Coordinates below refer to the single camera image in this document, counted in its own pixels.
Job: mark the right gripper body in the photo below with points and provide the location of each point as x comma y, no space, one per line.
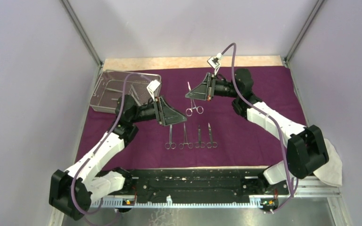
213,81

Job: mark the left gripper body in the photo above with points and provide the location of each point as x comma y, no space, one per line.
157,105

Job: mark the small curved hemostat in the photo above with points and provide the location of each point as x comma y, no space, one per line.
194,107

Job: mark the surgical forceps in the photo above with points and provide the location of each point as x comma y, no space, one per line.
170,144

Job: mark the surgical clamp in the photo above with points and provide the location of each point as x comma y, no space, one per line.
185,142

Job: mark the maroon wrap cloth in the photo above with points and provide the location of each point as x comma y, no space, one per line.
240,143

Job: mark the small metal scissors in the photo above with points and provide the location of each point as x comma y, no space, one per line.
199,143

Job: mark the surgical scissors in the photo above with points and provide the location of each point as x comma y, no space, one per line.
211,143

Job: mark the metal mesh instrument tray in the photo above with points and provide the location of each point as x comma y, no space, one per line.
111,84

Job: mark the metal tweezers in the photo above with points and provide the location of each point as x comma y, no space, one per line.
114,90

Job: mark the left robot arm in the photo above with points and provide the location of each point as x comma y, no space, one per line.
74,190

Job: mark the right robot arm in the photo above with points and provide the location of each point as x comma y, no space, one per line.
303,148

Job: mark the white crumpled cloth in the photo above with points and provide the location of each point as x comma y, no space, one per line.
331,172

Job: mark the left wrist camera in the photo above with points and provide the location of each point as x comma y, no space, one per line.
152,88

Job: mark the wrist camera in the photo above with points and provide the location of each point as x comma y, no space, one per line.
152,88
215,62

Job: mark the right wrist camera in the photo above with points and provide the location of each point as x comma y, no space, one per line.
215,62

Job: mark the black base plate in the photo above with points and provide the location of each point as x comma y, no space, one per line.
196,186

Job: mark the grey cable duct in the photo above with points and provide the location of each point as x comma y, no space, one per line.
113,202

